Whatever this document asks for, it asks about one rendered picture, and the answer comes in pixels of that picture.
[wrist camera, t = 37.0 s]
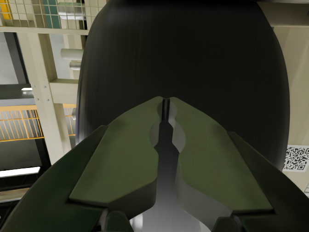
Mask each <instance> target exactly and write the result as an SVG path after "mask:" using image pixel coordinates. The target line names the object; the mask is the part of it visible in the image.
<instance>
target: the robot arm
mask: <svg viewBox="0 0 309 232"><path fill-rule="evenodd" d="M164 111H165V114H166V121H168V122H169V123H170V124H171V125H172V127H173V136H172V143H173V144H174V145H175V147H176V148H177V149H178V151H179V153H180V154H179V156H178V163H177V172H176V178H175V188H176V196H177V203H178V205H179V207H180V208H181V209H182V210H183V211H185V212H186V213H188V214H189V215H191V216H192V217H194V218H196V219H197V220H199V221H200V226H201V231H202V232H309V198H308V197H307V196H306V195H305V194H304V193H303V192H302V191H301V190H300V189H299V188H298V187H297V186H296V185H295V184H294V183H293V182H292V181H291V180H290V179H289V178H288V177H287V176H286V175H285V174H283V173H282V172H281V171H280V170H279V169H278V168H277V167H276V166H274V165H273V164H272V163H271V162H270V161H268V160H267V159H266V158H265V157H264V156H263V155H261V154H260V153H259V152H258V151H257V150H255V149H254V148H253V147H252V146H251V145H249V144H248V143H247V142H246V141H245V140H244V139H242V137H240V136H239V135H238V134H237V133H236V132H227V131H226V130H225V129H224V128H223V127H222V126H221V125H220V124H219V123H217V122H216V121H215V120H214V119H212V118H211V117H209V116H208V115H207V114H205V113H203V112H201V111H200V110H198V109H196V108H194V107H193V106H191V105H189V104H187V103H185V102H183V101H182V100H180V99H178V98H176V97H171V98H163V97H161V96H157V97H155V98H153V99H150V100H148V101H146V102H144V103H142V104H140V105H138V106H136V107H134V108H132V109H130V110H128V111H126V112H125V113H123V114H122V115H120V116H119V117H117V118H116V119H114V120H113V121H112V122H111V123H110V124H109V125H107V126H105V125H101V126H100V127H98V128H97V129H96V130H95V131H93V132H92V133H91V134H90V135H88V136H87V137H86V138H85V139H83V140H82V141H81V142H80V143H79V144H78V145H76V146H75V147H74V148H73V149H71V150H70V151H69V152H68V153H66V154H65V155H64V156H63V157H61V158H60V159H59V160H58V161H56V162H55V163H54V164H53V165H52V166H51V167H49V168H48V169H47V170H46V171H45V172H44V173H43V174H42V175H41V176H40V177H39V178H38V180H36V182H35V183H34V184H33V185H32V186H31V187H30V188H29V189H28V191H27V192H26V193H25V194H24V196H23V197H22V198H21V199H20V201H19V202H18V204H17V205H16V206H15V208H14V209H13V211H12V212H11V213H10V215H9V216H8V218H7V220H6V221H5V223H4V225H3V226H2V228H1V230H0V232H134V230H133V228H132V226H131V224H130V222H129V220H130V219H132V218H134V217H136V216H137V215H139V214H141V213H143V212H145V211H146V210H148V209H150V208H152V207H153V205H154V204H155V201H156V188H157V174H158V160H159V155H158V153H157V151H156V150H155V149H154V146H155V145H156V144H157V143H158V140H159V124H160V123H161V121H164Z"/></svg>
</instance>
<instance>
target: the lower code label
mask: <svg viewBox="0 0 309 232"><path fill-rule="evenodd" d="M308 165H309V146H308V145H287V151H286V158H285V163H284V167H283V170H282V171H291V172H305V171H306V169H307V167H308Z"/></svg>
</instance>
